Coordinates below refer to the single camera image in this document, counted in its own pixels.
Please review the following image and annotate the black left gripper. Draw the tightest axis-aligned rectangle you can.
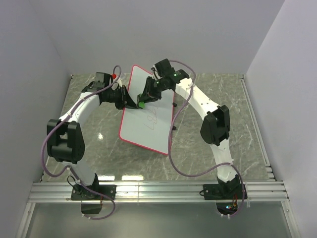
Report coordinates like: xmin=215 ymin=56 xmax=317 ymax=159
xmin=105 ymin=85 xmax=139 ymax=111

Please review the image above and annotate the aluminium side rail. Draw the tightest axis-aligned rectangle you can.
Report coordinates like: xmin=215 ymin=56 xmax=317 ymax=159
xmin=239 ymin=74 xmax=276 ymax=181

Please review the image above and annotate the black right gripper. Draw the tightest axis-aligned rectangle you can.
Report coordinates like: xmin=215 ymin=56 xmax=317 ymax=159
xmin=139 ymin=76 xmax=167 ymax=104

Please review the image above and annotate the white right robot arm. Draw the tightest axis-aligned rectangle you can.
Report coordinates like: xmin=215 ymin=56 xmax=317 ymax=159
xmin=137 ymin=59 xmax=242 ymax=198

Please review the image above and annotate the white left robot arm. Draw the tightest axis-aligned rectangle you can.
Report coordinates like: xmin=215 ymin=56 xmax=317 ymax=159
xmin=42 ymin=72 xmax=137 ymax=199

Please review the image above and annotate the aluminium mounting rail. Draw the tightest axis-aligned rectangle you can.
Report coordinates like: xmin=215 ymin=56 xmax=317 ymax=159
xmin=27 ymin=180 xmax=289 ymax=203

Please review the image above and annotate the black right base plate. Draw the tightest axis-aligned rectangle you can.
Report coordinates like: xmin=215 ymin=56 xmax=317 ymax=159
xmin=199 ymin=184 xmax=243 ymax=200

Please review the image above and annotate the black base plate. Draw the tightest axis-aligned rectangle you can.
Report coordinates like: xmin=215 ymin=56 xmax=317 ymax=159
xmin=199 ymin=184 xmax=243 ymax=200
xmin=70 ymin=184 xmax=116 ymax=201

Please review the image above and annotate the green whiteboard eraser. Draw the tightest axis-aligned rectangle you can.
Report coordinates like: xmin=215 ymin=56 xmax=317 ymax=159
xmin=138 ymin=101 xmax=145 ymax=109

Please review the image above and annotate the red framed whiteboard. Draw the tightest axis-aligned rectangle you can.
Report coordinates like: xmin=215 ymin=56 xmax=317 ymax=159
xmin=118 ymin=64 xmax=175 ymax=156

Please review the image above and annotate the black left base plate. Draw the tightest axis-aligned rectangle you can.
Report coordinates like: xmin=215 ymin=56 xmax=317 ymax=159
xmin=70 ymin=184 xmax=116 ymax=201

